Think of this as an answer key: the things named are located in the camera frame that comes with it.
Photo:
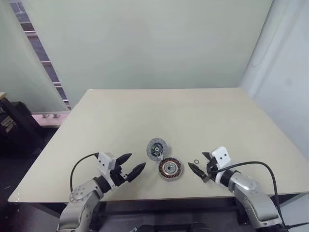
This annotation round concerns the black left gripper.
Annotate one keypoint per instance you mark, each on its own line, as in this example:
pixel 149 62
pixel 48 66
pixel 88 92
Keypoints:
pixel 118 177

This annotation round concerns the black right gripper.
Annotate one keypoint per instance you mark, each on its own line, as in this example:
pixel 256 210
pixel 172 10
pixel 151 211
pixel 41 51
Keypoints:
pixel 211 172

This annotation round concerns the copper wound motor stator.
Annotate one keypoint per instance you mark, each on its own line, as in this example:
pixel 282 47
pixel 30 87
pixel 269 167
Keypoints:
pixel 169 161

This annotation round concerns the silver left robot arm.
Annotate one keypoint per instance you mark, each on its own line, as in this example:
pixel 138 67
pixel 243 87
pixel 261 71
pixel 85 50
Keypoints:
pixel 82 194

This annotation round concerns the grey round motor cover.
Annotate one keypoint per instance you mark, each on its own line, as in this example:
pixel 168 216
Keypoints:
pixel 152 145

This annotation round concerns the pink window ledge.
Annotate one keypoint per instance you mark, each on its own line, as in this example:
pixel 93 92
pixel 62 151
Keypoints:
pixel 48 122

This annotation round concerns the metal glass panel clamps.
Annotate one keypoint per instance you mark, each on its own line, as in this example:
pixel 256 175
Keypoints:
pixel 50 116

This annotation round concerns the black equipment bag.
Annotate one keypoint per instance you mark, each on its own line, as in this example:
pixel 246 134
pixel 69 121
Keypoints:
pixel 17 125

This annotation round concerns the window strip with blinds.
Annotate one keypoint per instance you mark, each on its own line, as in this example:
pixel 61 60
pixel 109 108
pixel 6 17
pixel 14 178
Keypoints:
pixel 41 53

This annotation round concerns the tan board piece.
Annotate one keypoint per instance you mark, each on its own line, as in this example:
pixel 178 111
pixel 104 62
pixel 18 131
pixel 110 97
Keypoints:
pixel 2 95

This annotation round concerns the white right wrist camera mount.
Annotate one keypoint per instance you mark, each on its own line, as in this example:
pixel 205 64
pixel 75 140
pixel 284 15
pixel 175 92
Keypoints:
pixel 220 155

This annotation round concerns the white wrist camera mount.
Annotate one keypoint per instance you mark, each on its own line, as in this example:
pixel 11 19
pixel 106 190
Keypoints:
pixel 105 160
pixel 220 155

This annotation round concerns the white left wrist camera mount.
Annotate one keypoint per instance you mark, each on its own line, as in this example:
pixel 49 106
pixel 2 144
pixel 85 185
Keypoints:
pixel 105 160

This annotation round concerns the black table frame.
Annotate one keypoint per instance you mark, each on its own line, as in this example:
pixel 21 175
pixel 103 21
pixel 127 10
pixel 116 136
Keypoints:
pixel 144 205

